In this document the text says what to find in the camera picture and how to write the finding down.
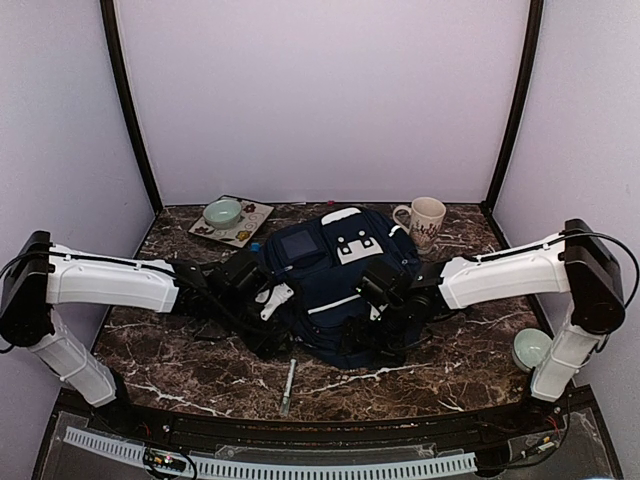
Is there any navy blue student backpack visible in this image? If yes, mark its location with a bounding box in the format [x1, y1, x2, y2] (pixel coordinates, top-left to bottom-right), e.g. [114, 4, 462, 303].
[260, 207, 422, 369]

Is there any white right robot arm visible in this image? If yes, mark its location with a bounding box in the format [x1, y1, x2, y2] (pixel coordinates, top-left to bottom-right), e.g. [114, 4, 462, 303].
[353, 219, 632, 434]

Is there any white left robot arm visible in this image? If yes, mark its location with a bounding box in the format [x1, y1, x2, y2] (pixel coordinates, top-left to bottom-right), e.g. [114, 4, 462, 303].
[1, 231, 294, 436]

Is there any clear pen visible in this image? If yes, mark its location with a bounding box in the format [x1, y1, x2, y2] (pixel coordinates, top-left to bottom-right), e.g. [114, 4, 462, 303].
[280, 359, 297, 416]

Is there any square floral plate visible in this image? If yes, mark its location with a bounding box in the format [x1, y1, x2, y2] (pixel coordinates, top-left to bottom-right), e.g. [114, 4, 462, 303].
[188, 195, 274, 248]

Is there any pale green bowl on plate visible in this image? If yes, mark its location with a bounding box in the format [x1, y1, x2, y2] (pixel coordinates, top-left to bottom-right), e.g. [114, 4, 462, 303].
[202, 198, 242, 230]

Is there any cream floral mug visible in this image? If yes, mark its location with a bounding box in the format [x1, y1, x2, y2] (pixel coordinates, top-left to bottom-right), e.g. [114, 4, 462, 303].
[392, 197, 447, 253]

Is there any pale green bowl right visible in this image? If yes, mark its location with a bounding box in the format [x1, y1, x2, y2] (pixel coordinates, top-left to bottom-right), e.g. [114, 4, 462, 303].
[511, 328, 552, 373]

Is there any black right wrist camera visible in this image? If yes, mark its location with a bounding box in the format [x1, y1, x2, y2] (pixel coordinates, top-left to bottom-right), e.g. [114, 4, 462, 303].
[356, 259, 412, 309]

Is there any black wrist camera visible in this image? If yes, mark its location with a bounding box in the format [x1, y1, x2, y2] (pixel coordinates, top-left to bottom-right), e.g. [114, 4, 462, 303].
[222, 250, 269, 300]
[356, 259, 412, 309]

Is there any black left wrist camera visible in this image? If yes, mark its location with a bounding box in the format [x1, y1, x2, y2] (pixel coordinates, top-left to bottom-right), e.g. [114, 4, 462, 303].
[222, 250, 269, 300]

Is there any grey slotted cable duct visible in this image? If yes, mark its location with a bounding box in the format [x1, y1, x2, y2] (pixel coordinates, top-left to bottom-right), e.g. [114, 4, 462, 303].
[63, 427, 478, 479]

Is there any black front rail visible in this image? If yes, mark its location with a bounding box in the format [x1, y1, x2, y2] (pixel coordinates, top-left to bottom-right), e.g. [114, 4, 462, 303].
[54, 389, 596, 451]

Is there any left black frame post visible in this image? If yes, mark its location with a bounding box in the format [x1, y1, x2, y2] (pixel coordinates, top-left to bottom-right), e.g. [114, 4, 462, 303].
[99, 0, 164, 215]

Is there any black frame post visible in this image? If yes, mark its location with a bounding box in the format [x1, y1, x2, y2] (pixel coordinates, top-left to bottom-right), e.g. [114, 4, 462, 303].
[99, 0, 164, 215]
[484, 0, 545, 212]

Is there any right black frame post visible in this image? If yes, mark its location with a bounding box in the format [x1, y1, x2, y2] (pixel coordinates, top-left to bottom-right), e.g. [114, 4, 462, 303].
[484, 0, 545, 212]

